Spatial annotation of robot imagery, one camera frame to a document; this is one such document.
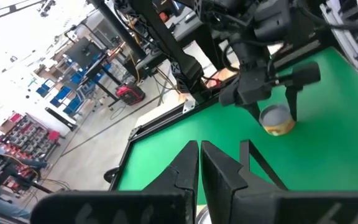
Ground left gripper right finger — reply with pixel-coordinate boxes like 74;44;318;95
201;141;358;224

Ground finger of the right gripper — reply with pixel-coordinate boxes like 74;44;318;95
242;102;264;126
285;84;303;123

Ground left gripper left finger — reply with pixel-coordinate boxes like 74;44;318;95
29;140;200;224

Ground short orange label can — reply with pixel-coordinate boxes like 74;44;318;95
258;103;296;137

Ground red and black equipment case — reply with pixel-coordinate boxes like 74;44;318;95
115;82;146;106

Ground blue storage bins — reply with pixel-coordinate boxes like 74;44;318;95
35;52;113;116

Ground red parts bin rack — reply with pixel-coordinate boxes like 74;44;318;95
0;111;62;162

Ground black aluminium table frame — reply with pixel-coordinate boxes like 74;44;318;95
103;40;337;191

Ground black rig frame post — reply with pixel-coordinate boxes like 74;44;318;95
88;0;205;96

